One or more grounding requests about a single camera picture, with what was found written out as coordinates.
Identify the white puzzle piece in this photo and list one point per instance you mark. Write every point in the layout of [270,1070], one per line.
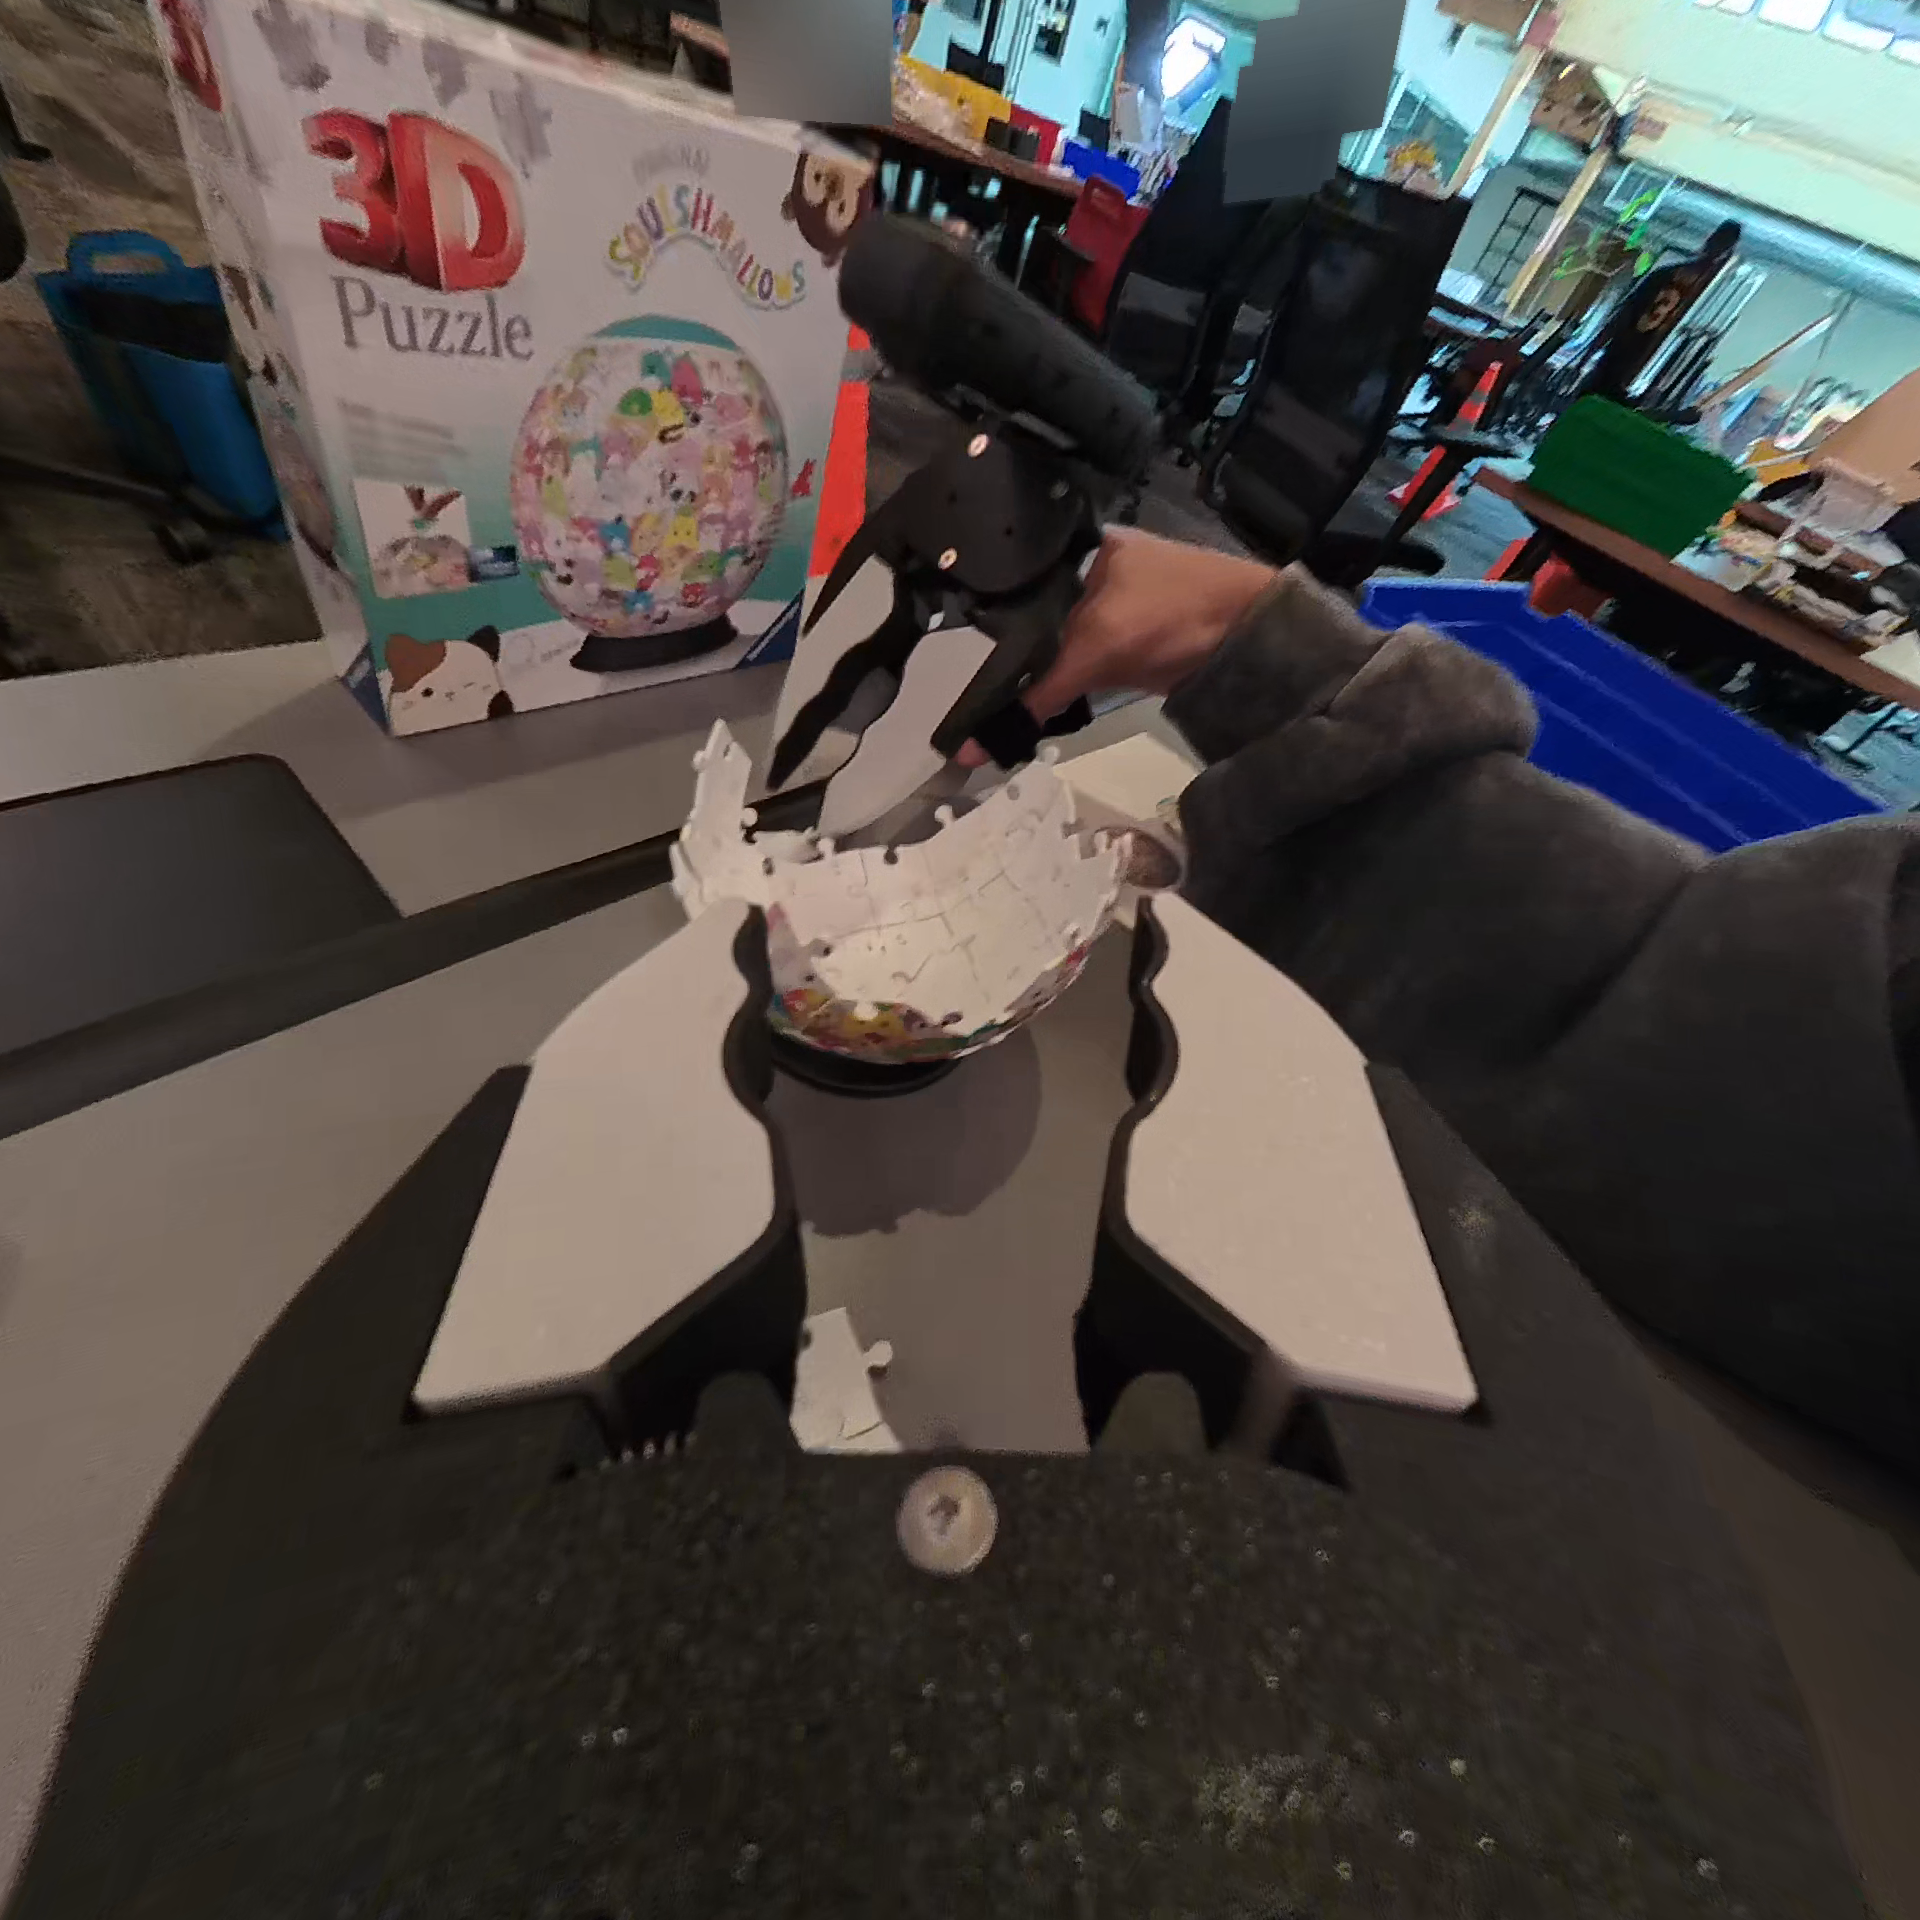
[840,1380]

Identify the printed instruction sheet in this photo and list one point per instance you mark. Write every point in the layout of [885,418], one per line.
[1135,775]

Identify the brown desk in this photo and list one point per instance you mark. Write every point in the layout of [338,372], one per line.
[1800,616]

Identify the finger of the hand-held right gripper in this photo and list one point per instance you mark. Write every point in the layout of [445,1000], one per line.
[931,737]
[840,691]

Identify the blue bag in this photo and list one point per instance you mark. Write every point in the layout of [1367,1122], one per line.
[150,360]

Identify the blue plastic bin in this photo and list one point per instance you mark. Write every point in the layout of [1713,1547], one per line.
[1620,720]

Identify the person's right hand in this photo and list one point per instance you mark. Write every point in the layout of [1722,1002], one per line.
[1171,616]

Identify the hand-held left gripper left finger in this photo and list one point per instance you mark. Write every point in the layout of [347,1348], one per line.
[617,1187]

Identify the colourful puzzle ball box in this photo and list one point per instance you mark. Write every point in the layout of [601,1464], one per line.
[451,450]

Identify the partly built white puzzle ball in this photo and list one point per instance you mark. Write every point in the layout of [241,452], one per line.
[900,946]

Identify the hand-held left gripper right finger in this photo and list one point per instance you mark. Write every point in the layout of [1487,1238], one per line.
[1290,1201]

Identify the person's right forearm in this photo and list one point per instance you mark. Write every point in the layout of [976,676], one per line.
[1500,870]

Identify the green bin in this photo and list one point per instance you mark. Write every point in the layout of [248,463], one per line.
[1636,474]

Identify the black mat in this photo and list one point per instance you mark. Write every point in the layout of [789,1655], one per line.
[180,886]

